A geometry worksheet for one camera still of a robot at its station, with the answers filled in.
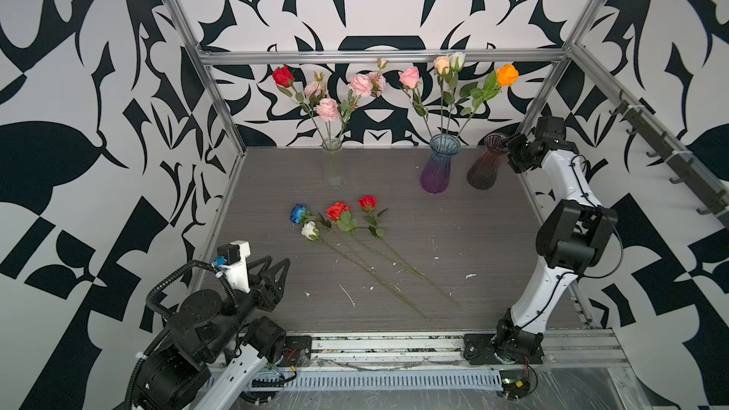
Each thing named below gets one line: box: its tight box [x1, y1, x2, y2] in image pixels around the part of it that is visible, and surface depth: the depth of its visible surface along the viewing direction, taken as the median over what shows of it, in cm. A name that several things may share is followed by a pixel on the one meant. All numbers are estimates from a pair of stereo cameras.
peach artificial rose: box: [433, 55, 450, 140], surface depth 86 cm
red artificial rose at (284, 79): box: [272, 64, 328, 147], surface depth 84 cm
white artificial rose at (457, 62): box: [443, 51, 467, 140], surface depth 89 cm
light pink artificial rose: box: [398, 66, 433, 139], surface depth 83 cm
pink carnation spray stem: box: [303, 71, 341, 147], surface depth 89 cm
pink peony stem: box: [338, 57, 389, 143], surface depth 89 cm
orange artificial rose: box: [456, 63, 520, 138], surface depth 85 cm
